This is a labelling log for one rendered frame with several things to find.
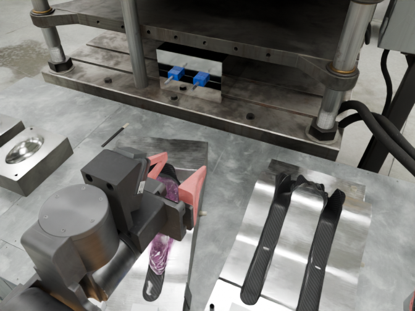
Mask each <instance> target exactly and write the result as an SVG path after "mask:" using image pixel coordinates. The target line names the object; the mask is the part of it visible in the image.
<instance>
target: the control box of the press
mask: <svg viewBox="0 0 415 311"><path fill-rule="evenodd" d="M377 47H378V48H382V49H384V51H383V53H382V57H381V61H380V66H381V71H382V74H383V76H384V79H385V83H386V86H387V97H386V101H385V105H384V109H383V111H382V113H381V112H379V114H380V115H383V116H384V117H386V118H387V119H389V121H391V122H392V123H393V124H394V125H395V126H396V128H397V129H398V130H399V132H400V131H401V129H402V127H403V125H404V124H405V121H406V119H407V118H408V115H409V114H410V112H411V110H412V108H413V106H414V104H415V0H390V2H389V5H388V7H387V11H386V13H385V16H384V19H383V21H382V24H381V26H380V30H379V38H378V43H377ZM390 50H392V51H400V54H403V55H405V58H406V61H407V63H408V68H407V69H406V72H405V74H404V76H403V78H402V81H401V83H400V85H399V87H398V89H397V91H396V93H395V96H394V98H393V100H392V94H393V86H392V81H391V78H390V75H389V72H388V69H387V57H388V53H389V52H390ZM388 153H389V152H388V151H387V150H386V148H384V147H383V146H382V145H381V143H380V142H379V141H378V140H377V138H376V137H375V136H374V135H372V137H371V139H370V141H369V144H368V145H367V148H366V150H365V151H364V154H363V156H362V157H361V160H360V161H359V164H358V166H357V168H360V169H363V170H367V171H370V172H374V173H379V171H380V169H381V167H382V165H383V164H384V162H385V159H386V158H387V156H388Z"/></svg>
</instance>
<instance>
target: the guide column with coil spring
mask: <svg viewBox="0 0 415 311"><path fill-rule="evenodd" d="M120 3H121V7H122V13H123V18H124V25H125V31H126V36H127V42H128V49H129V53H130V60H131V63H132V70H133V77H134V81H135V87H136V88H138V89H144V88H147V87H148V78H147V73H146V65H145V57H144V52H143V43H142V39H141V30H140V22H139V17H138V9H137V4H136V0H120Z"/></svg>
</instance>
